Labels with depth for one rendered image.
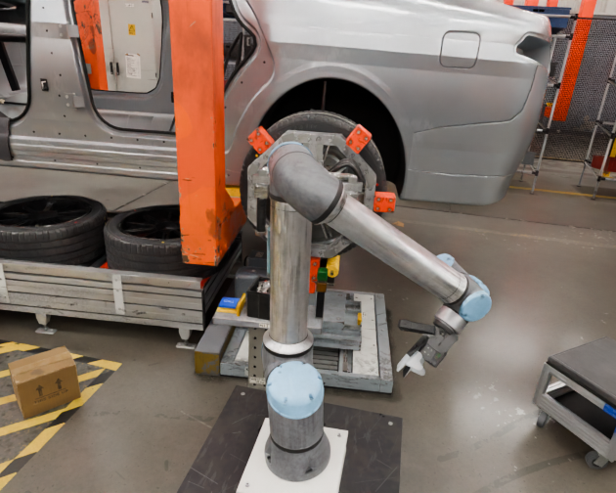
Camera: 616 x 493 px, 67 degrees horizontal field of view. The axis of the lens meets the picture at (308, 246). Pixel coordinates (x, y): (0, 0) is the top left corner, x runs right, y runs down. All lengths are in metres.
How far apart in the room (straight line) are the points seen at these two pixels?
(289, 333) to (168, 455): 0.85
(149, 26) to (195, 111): 4.94
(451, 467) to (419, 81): 1.66
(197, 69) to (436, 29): 1.09
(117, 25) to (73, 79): 4.33
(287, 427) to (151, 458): 0.82
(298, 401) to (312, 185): 0.55
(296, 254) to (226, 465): 0.67
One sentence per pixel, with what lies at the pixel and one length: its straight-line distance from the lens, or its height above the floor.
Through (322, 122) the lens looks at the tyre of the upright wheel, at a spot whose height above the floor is 1.16.
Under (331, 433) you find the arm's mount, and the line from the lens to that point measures 1.52.
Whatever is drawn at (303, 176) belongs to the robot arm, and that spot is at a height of 1.18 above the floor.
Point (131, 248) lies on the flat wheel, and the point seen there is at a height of 0.48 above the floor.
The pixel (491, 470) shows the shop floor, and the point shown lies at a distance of 2.09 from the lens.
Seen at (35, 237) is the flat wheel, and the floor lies 0.48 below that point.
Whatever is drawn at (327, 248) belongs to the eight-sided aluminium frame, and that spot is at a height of 0.62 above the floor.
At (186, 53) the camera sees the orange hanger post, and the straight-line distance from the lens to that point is 1.95.
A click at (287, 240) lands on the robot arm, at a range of 1.19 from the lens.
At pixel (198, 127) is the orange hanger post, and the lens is 1.96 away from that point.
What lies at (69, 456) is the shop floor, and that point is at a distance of 2.09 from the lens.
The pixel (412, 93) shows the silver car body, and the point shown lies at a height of 1.27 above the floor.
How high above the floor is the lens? 1.44
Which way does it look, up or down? 23 degrees down
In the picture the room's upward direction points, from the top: 3 degrees clockwise
